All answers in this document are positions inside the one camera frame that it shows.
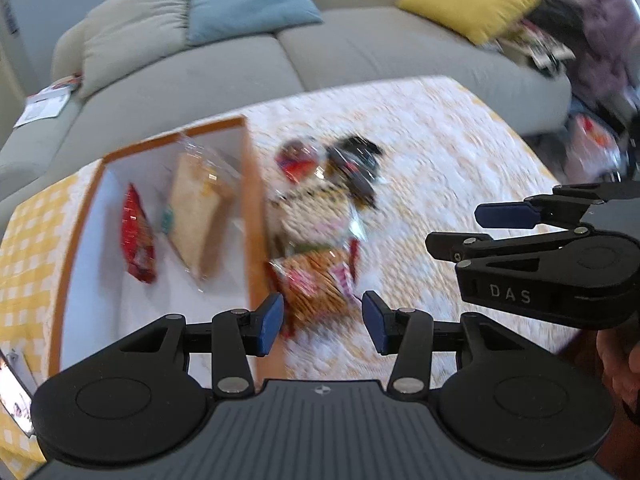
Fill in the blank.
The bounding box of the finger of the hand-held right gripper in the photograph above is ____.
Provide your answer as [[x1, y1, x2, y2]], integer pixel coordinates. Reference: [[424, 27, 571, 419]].
[[425, 226, 591, 273], [474, 180, 640, 231]]

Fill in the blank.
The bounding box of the blue cushion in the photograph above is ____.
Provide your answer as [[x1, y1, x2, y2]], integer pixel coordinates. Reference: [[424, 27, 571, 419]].
[[187, 0, 323, 46]]

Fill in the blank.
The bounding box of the dark green snack packet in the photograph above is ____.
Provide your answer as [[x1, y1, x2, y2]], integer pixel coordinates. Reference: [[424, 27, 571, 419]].
[[325, 135, 383, 208]]

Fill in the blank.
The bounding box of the clear bread bag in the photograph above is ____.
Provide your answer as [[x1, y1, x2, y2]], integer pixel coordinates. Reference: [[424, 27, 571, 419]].
[[165, 132, 243, 281]]

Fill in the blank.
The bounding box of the white paper brochure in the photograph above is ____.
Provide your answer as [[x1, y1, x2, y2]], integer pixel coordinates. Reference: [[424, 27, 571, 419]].
[[14, 74, 83, 128]]

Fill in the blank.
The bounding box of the beige cushion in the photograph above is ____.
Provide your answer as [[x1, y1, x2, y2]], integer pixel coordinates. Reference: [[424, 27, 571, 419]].
[[52, 0, 193, 101]]

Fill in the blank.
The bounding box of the person's right hand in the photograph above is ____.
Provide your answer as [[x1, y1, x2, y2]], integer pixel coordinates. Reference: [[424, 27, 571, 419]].
[[595, 330, 640, 411]]

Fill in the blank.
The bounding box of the yellow checked tablecloth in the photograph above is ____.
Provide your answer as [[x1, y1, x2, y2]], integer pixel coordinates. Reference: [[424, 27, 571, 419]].
[[0, 162, 106, 461]]

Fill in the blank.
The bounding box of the white lace tablecloth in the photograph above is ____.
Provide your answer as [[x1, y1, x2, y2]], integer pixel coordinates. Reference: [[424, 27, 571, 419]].
[[240, 75, 576, 391]]

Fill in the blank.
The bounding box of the yellow cushion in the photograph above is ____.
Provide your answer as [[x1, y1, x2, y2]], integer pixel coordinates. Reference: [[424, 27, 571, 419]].
[[397, 0, 548, 46]]

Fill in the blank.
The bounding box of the pink plastic bag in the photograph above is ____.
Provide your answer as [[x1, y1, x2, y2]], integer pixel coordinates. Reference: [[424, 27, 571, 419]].
[[565, 112, 623, 178]]

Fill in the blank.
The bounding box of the clear packet with brown snack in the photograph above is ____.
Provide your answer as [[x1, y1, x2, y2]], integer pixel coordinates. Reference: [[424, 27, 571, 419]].
[[275, 137, 326, 186]]

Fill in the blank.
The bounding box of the red snack packet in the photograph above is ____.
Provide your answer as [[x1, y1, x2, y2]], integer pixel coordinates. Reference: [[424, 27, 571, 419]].
[[120, 183, 158, 284]]

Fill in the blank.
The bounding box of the grey fabric sofa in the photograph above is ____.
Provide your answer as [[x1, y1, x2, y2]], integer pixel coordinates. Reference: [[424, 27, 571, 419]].
[[0, 0, 573, 211]]

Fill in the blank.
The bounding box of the clear yellow popcorn bag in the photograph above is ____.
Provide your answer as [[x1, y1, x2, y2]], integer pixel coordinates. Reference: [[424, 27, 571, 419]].
[[267, 180, 363, 261]]

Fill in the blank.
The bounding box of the smartphone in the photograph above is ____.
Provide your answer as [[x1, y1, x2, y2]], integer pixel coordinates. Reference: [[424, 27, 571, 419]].
[[0, 347, 36, 438]]

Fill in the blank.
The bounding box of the purple cloth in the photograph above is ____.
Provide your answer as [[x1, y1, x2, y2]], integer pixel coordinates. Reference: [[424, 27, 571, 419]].
[[570, 0, 640, 111]]

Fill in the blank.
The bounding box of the printed bag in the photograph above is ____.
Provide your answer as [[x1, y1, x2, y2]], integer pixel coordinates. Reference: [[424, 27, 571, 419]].
[[500, 15, 576, 78]]

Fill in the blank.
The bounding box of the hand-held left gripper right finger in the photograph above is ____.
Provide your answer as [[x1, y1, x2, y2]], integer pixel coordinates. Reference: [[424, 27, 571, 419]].
[[361, 290, 538, 396]]

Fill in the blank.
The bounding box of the orange cardboard box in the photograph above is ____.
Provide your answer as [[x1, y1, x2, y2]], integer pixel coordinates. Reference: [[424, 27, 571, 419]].
[[47, 115, 288, 396]]

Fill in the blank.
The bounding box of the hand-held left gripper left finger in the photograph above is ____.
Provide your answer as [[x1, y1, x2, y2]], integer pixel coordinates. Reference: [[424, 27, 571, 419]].
[[107, 292, 286, 396]]

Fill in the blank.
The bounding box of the orange cracker pack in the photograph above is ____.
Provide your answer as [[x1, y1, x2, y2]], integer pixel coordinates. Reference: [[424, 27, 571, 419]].
[[270, 247, 363, 331]]

